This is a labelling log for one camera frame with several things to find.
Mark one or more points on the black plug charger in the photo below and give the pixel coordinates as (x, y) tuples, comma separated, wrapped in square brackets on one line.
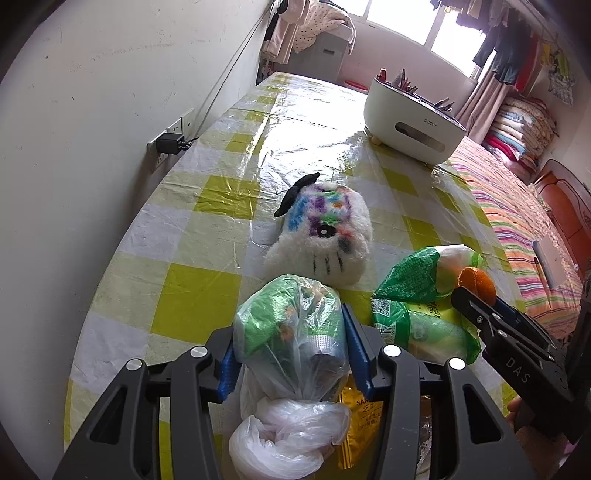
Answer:
[(168, 144)]

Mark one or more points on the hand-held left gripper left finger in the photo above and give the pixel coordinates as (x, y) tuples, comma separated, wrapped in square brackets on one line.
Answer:
[(227, 369)]

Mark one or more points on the stack of folded blankets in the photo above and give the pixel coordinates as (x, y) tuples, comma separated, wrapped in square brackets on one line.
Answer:
[(521, 134)]

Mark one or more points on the clear knotted plastic bag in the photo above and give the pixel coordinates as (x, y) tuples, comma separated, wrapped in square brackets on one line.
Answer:
[(286, 332)]

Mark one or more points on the white tissue box organizer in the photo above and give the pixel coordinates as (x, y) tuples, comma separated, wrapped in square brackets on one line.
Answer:
[(406, 120)]

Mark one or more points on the yellow snack packet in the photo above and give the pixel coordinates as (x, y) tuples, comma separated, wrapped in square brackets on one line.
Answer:
[(364, 424)]

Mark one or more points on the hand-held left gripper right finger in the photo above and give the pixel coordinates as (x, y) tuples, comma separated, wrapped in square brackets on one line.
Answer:
[(358, 350)]

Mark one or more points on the row of hanging clothes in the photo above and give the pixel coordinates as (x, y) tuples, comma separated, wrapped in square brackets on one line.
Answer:
[(508, 46)]

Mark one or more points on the checked plastic tablecloth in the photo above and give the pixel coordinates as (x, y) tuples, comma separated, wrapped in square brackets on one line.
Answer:
[(207, 230)]

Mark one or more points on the printed hanging cloth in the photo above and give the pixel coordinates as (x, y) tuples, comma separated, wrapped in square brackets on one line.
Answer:
[(561, 78)]

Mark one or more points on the polka dot cloth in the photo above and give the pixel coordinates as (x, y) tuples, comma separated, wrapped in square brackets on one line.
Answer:
[(318, 23)]

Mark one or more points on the beige curtain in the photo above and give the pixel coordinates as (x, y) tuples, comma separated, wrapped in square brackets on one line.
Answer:
[(478, 101)]

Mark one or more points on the white cabinet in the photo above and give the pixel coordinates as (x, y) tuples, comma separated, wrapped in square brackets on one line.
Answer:
[(330, 60)]

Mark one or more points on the window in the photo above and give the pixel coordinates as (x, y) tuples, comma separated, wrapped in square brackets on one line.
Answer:
[(415, 23)]

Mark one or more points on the orange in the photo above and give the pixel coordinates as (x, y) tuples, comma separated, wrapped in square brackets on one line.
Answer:
[(478, 284)]

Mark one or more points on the clothes on floor rack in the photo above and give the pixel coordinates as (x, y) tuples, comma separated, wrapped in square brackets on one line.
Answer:
[(279, 32)]

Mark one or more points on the wooden headboard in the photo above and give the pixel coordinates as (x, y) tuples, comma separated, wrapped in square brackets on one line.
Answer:
[(568, 203)]

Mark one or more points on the person's right hand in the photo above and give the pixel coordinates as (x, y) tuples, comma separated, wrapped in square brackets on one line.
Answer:
[(540, 445)]

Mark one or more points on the green plastic bag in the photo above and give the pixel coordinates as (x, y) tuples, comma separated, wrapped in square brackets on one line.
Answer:
[(415, 286)]

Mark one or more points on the white wall socket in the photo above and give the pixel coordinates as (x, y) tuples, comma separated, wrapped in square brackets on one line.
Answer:
[(182, 122)]

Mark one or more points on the striped bed sheet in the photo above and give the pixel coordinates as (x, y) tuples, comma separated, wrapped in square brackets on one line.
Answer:
[(508, 217)]

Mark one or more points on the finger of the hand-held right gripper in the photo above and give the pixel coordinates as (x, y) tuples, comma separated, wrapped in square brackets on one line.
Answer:
[(489, 316)]

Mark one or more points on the white plush toy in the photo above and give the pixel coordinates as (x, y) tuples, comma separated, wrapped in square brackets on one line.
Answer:
[(323, 244)]

